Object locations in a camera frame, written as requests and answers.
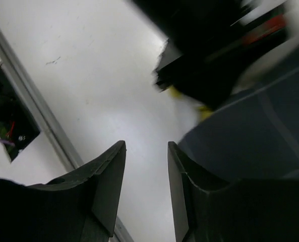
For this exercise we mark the aluminium front rail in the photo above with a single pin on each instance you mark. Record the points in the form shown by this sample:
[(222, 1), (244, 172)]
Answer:
[(33, 100)]

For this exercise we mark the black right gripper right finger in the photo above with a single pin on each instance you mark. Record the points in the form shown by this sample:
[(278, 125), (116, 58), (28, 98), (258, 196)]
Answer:
[(207, 208)]

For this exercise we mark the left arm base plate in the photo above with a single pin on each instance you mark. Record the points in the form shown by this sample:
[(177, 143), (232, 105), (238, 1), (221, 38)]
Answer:
[(17, 125)]

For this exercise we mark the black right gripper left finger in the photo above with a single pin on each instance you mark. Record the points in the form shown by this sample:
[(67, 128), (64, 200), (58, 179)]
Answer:
[(78, 206)]

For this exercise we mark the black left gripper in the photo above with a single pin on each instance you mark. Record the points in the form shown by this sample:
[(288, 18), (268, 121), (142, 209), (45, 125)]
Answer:
[(209, 42)]

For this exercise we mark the dark grey checked pillowcase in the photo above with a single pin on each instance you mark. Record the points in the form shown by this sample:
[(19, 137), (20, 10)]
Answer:
[(255, 134)]

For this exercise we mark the white pillow with yellow edge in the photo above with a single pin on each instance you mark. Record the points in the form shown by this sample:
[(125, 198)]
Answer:
[(202, 106)]

